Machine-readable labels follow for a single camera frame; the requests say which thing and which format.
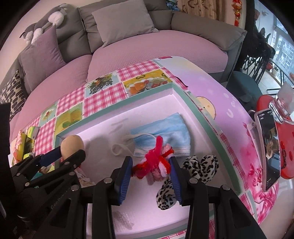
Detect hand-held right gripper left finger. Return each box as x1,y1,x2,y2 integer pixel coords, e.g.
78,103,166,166
86,156,134,239

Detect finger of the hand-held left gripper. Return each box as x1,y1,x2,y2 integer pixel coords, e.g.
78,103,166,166
22,149,87,198
10,147,64,182

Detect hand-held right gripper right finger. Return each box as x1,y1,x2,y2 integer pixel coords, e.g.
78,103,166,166
168,156,268,239

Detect beige egg-shaped sponge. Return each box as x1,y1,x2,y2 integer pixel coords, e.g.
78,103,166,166
60,135,85,162

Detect leopard print scrunchie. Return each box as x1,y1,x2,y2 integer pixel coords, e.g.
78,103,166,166
156,154,219,211

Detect red pink pipe cleaner bundle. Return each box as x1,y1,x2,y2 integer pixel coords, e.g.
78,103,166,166
130,135,178,187

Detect shallow teal cardboard box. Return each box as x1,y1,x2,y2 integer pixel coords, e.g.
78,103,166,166
56,83,243,239

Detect blue face mask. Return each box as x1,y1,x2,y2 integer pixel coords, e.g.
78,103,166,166
111,112,191,158

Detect clear plastic box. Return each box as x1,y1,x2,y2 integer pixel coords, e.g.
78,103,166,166
13,131,35,165

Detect black patterned cushion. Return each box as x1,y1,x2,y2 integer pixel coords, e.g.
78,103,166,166
0,68,28,116

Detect smartphone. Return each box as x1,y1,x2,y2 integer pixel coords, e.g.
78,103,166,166
253,108,282,192

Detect purple grey cushion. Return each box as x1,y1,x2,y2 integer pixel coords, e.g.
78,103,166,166
18,25,67,87

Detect dark teal chair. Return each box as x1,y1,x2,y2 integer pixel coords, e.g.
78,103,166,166
227,71,263,111

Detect red plastic stool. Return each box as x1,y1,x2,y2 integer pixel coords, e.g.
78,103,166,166
256,95,294,180

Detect clear glass bottle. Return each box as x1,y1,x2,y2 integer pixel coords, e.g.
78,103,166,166
268,81,294,125

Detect grey white plush toy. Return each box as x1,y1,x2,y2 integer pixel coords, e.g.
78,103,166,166
19,3,70,46

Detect light grey cushion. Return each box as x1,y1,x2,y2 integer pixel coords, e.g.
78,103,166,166
91,0,159,48

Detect black metal rack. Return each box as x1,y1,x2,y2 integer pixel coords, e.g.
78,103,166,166
243,22,276,86

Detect grey sofa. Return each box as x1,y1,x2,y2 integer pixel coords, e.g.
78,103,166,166
0,0,247,115

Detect beige patterned curtain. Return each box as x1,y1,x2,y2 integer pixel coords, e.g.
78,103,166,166
178,0,221,20

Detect small blue cloth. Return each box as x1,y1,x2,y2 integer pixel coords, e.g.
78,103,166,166
165,0,182,11

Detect red hanging decoration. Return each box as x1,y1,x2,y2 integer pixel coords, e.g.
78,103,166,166
232,0,244,28

